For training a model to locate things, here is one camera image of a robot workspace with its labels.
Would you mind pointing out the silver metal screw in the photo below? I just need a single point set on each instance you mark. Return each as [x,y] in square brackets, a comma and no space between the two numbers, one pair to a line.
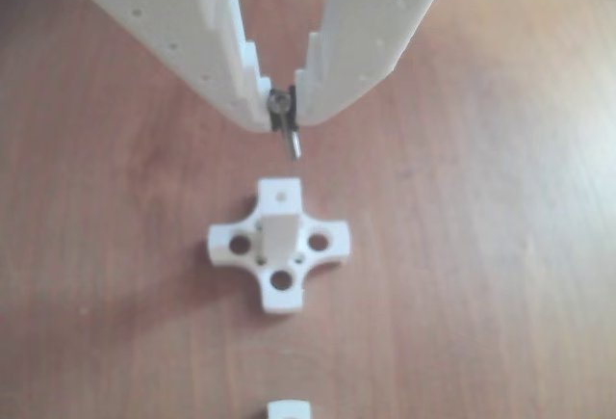
[291,142]

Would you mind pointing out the white cross-base post stand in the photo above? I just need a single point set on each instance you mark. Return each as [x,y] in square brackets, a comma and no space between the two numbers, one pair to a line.
[289,411]
[279,241]

